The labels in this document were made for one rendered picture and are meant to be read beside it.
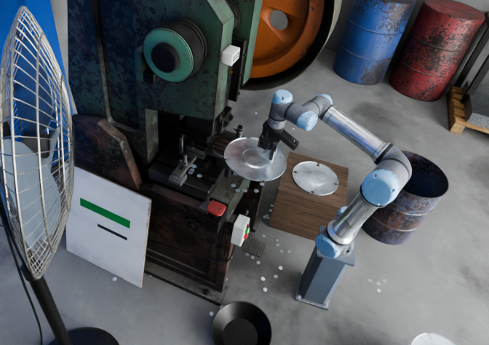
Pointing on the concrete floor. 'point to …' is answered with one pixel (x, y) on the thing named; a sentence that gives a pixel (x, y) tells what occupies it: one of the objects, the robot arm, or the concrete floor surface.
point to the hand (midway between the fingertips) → (271, 161)
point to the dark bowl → (241, 325)
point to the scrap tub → (409, 203)
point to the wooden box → (306, 201)
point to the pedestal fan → (36, 169)
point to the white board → (108, 225)
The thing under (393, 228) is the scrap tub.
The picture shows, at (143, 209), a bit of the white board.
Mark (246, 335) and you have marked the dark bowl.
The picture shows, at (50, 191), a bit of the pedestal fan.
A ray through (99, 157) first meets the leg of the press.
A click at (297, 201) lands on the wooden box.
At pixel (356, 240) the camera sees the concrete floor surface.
